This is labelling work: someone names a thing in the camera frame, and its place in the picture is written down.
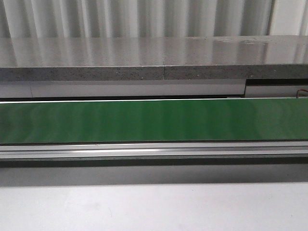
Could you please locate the grey metal cabinet panel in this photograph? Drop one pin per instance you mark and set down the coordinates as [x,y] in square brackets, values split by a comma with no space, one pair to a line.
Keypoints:
[153,88]

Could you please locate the green conveyor belt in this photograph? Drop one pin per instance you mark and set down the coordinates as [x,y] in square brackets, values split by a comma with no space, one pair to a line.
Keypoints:
[154,120]

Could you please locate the grey stone counter slab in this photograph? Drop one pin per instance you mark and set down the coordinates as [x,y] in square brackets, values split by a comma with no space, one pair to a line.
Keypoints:
[116,59]

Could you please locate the white pleated curtain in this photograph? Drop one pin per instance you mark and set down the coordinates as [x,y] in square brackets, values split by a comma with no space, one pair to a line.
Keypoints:
[151,18]

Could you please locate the aluminium conveyor frame rail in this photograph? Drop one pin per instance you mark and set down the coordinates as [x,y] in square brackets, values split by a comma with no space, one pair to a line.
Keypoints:
[156,149]

